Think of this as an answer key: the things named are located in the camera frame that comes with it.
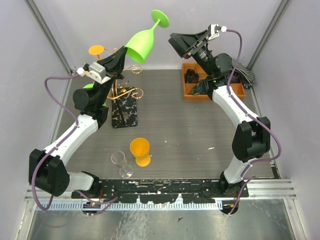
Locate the orange goblet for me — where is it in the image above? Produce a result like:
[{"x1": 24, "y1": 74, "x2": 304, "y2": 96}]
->
[
  {"x1": 88, "y1": 45, "x2": 105, "y2": 61},
  {"x1": 129, "y1": 137, "x2": 151, "y2": 167}
]

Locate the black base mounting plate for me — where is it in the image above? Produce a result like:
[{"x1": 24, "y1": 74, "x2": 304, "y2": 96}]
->
[{"x1": 84, "y1": 178, "x2": 245, "y2": 204}]

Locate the dark floral cloth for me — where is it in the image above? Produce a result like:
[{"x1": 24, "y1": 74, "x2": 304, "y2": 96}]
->
[{"x1": 188, "y1": 83, "x2": 207, "y2": 96}]

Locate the orange goblet front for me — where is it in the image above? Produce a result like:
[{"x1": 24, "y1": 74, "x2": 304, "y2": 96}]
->
[{"x1": 129, "y1": 137, "x2": 151, "y2": 167}]

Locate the clear wine glass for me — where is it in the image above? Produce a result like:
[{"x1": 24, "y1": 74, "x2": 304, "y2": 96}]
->
[{"x1": 110, "y1": 150, "x2": 133, "y2": 179}]

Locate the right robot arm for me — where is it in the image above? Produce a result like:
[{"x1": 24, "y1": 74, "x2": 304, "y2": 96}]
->
[{"x1": 168, "y1": 27, "x2": 271, "y2": 197}]

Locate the green goblet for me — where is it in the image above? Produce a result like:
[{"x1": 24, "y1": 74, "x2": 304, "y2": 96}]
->
[
  {"x1": 125, "y1": 9, "x2": 170, "y2": 64},
  {"x1": 83, "y1": 83, "x2": 108, "y2": 107}
]

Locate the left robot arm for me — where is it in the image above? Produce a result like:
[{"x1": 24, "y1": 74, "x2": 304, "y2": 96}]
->
[{"x1": 28, "y1": 46, "x2": 127, "y2": 198}]

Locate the striped cloth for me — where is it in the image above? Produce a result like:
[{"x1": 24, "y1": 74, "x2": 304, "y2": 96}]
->
[{"x1": 234, "y1": 63, "x2": 256, "y2": 89}]

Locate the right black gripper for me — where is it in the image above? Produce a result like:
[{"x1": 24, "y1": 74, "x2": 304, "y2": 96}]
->
[{"x1": 166, "y1": 30, "x2": 213, "y2": 78}]

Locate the grey cable duct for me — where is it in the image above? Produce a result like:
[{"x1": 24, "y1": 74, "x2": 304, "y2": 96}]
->
[{"x1": 49, "y1": 200, "x2": 223, "y2": 212}]

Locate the gold wine glass rack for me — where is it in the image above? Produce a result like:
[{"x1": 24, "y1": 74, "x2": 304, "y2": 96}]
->
[{"x1": 99, "y1": 47, "x2": 144, "y2": 129}]

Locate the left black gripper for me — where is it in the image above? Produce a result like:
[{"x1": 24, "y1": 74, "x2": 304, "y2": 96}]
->
[{"x1": 93, "y1": 46, "x2": 128, "y2": 106}]

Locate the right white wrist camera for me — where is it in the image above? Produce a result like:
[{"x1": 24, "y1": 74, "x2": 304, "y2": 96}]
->
[{"x1": 207, "y1": 24, "x2": 228, "y2": 42}]

